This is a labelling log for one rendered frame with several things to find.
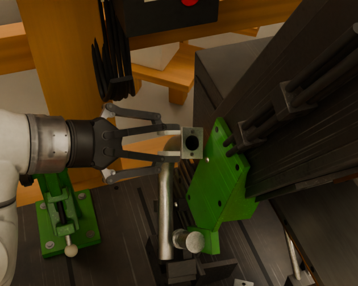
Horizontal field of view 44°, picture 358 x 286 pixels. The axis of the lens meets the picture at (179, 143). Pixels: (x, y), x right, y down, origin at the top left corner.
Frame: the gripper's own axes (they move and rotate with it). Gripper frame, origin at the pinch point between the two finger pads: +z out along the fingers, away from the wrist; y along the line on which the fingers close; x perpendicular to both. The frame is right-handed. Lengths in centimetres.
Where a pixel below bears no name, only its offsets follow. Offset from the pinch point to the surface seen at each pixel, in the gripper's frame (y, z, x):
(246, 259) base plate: -25.7, 22.1, 9.4
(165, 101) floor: 25, 87, 169
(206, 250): -19.2, 4.7, -1.5
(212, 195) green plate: -9.1, 4.3, -4.2
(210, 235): -16.3, 4.4, -3.2
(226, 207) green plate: -10.7, 4.3, -8.1
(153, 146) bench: -1.1, 15.9, 42.6
